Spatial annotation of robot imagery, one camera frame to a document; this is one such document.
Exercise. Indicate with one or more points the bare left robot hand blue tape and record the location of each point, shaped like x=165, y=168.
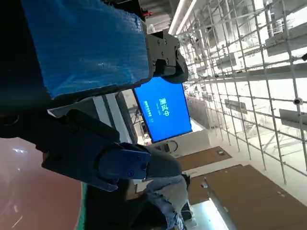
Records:
x=84, y=43

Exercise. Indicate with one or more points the pink bowl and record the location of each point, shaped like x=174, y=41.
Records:
x=36, y=198

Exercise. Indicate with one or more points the blue screen monitor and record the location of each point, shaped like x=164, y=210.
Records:
x=163, y=110

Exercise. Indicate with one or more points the green cutting mat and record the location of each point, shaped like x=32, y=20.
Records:
x=83, y=210

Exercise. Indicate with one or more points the person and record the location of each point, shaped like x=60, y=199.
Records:
x=165, y=201

